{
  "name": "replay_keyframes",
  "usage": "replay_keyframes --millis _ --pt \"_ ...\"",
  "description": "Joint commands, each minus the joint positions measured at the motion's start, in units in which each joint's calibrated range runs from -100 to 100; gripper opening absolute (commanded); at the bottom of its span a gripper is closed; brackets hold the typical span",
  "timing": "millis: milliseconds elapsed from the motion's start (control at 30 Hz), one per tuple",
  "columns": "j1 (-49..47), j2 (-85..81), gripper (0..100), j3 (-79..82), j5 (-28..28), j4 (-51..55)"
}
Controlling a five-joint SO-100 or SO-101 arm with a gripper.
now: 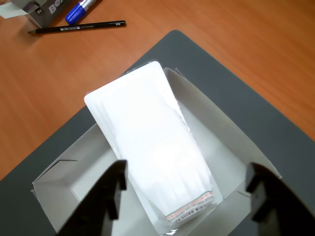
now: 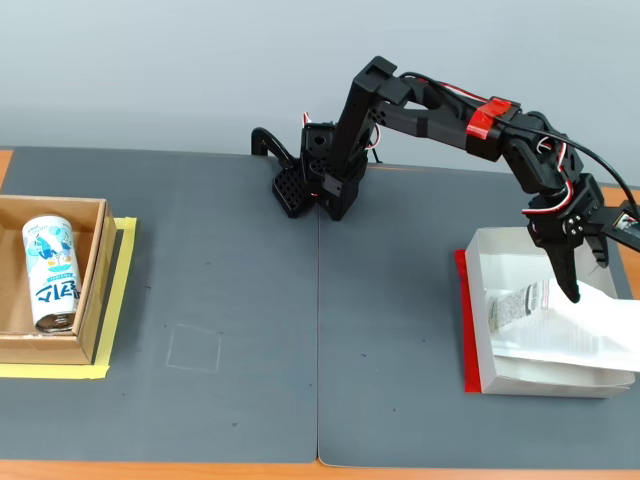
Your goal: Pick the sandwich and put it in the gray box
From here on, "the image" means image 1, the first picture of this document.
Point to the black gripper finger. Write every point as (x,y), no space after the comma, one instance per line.
(283,211)
(98,204)

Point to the white packaged sandwich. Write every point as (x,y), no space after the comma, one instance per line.
(147,135)

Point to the dark gray table mat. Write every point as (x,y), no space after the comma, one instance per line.
(246,98)

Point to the black pencil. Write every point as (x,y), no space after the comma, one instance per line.
(78,27)

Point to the blue marker pen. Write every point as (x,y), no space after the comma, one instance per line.
(76,13)

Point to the gray battery carton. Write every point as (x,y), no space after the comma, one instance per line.
(49,12)

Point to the gray paper tray box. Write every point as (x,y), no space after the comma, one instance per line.
(221,137)

